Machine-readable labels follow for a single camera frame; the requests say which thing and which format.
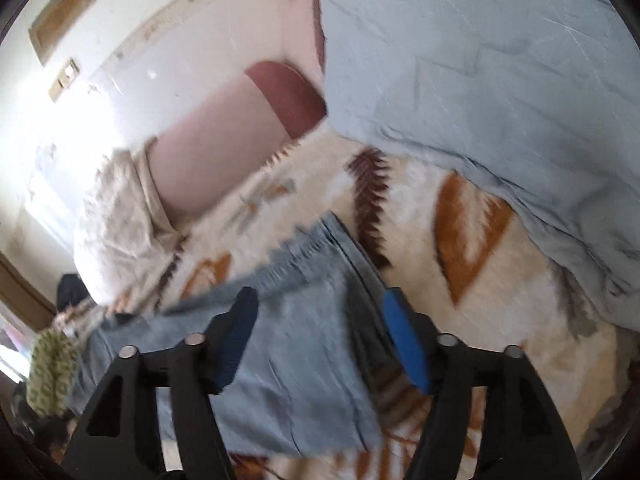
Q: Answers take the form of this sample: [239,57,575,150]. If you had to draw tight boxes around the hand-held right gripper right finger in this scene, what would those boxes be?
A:
[382,287,582,480]

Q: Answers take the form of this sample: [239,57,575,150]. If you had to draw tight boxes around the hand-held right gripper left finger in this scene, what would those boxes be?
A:
[63,286,260,480]

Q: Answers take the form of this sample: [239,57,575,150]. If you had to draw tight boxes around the blue denim pants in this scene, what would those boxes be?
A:
[68,212,404,459]

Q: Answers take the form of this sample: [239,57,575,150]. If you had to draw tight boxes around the cream leaf-patterned blanket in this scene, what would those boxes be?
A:
[56,127,633,480]

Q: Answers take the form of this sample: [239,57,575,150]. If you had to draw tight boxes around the cream floral pillow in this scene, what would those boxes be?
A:
[73,139,182,307]

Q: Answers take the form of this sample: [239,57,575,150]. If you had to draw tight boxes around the dark cloth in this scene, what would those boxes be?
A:
[56,273,96,313]

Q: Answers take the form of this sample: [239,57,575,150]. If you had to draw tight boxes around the green patterned cloth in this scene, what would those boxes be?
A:
[26,329,81,417]

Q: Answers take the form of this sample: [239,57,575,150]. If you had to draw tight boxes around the light blue bed sheet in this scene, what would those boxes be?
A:
[316,0,640,332]

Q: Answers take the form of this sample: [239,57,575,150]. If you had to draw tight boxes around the wooden door frame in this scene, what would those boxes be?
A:
[0,252,57,331]

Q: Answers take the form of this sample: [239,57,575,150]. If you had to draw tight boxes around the wall switch plate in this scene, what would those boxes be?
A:
[48,58,81,103]

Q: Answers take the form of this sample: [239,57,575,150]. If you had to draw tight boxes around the wooden wall frame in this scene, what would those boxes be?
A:
[28,0,97,67]

